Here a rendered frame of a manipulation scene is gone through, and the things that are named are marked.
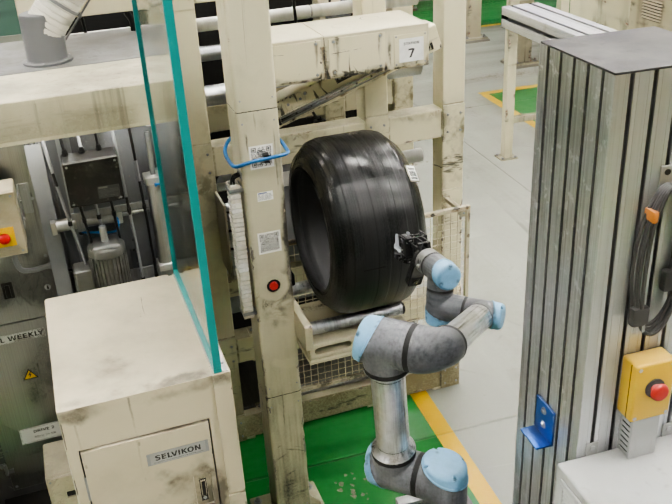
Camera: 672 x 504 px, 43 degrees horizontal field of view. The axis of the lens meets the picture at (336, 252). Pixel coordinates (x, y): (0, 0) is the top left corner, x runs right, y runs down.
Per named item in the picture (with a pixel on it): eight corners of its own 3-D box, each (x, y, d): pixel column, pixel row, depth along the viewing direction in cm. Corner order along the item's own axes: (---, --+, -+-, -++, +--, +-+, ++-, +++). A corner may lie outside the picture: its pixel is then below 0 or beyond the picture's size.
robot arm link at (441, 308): (458, 333, 233) (461, 296, 229) (419, 325, 237) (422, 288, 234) (467, 323, 240) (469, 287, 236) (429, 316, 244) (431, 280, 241)
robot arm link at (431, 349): (456, 340, 189) (509, 293, 232) (409, 331, 193) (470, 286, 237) (450, 389, 191) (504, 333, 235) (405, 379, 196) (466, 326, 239)
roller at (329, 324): (304, 320, 285) (305, 331, 287) (308, 327, 281) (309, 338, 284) (400, 298, 295) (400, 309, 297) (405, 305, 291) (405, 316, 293)
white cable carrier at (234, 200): (244, 319, 282) (229, 186, 260) (240, 312, 286) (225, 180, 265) (257, 316, 283) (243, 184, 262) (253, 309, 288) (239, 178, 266)
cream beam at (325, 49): (260, 91, 277) (256, 45, 270) (241, 72, 298) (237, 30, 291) (430, 65, 294) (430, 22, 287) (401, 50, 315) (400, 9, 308)
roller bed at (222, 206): (231, 279, 318) (223, 206, 304) (223, 262, 330) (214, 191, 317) (282, 268, 323) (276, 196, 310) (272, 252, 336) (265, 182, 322)
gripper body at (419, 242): (419, 228, 253) (437, 240, 242) (421, 255, 256) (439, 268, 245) (396, 233, 251) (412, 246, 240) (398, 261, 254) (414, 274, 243)
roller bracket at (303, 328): (306, 352, 281) (304, 327, 276) (273, 297, 315) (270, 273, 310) (315, 350, 282) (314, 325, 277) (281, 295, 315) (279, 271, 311)
